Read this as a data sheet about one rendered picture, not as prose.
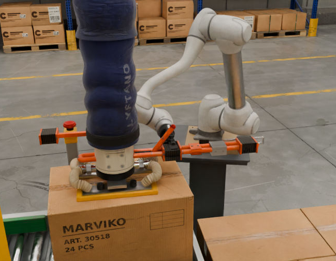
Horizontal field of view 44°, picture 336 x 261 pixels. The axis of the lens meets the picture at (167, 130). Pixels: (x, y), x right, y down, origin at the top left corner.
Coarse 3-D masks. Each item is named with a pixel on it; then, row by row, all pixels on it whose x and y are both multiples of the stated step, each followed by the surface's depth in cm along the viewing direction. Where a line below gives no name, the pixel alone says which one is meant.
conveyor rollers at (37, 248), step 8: (40, 232) 218; (8, 240) 215; (16, 240) 213; (24, 240) 213; (40, 240) 212; (16, 248) 206; (24, 248) 210; (32, 248) 208; (40, 248) 207; (16, 256) 200; (32, 256) 201; (40, 256) 203
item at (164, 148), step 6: (162, 144) 184; (168, 144) 187; (162, 150) 182; (168, 150) 180; (174, 150) 180; (180, 150) 181; (162, 156) 184; (168, 156) 182; (174, 156) 182; (180, 156) 183
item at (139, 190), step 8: (104, 184) 180; (128, 184) 179; (136, 184) 178; (152, 184) 180; (80, 192) 175; (88, 192) 174; (96, 192) 174; (104, 192) 174; (112, 192) 174; (120, 192) 175; (128, 192) 175; (136, 192) 175; (144, 192) 175; (152, 192) 175; (80, 200) 171; (88, 200) 172
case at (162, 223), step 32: (160, 160) 205; (64, 192) 178; (160, 192) 178; (64, 224) 167; (96, 224) 170; (128, 224) 174; (160, 224) 177; (192, 224) 181; (64, 256) 173; (96, 256) 177; (128, 256) 180; (160, 256) 184; (192, 256) 188
